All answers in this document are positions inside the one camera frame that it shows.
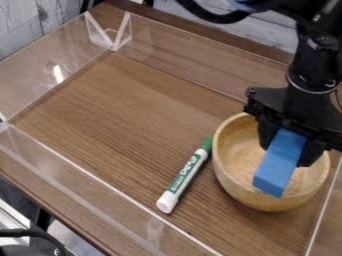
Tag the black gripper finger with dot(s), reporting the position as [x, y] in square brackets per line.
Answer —
[312, 152]
[268, 128]

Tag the blue rectangular block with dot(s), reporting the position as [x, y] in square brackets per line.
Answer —
[279, 164]

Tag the green and white marker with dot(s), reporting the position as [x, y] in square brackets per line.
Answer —
[170, 197]

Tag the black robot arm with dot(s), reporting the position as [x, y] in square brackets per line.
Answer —
[319, 25]

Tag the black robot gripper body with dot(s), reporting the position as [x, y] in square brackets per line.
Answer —
[303, 107]

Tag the black table leg bracket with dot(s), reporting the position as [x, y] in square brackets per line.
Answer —
[48, 244]

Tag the brown wooden bowl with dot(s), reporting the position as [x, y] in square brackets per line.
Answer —
[237, 154]

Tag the clear acrylic tray walls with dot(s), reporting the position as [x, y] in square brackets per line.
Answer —
[108, 102]

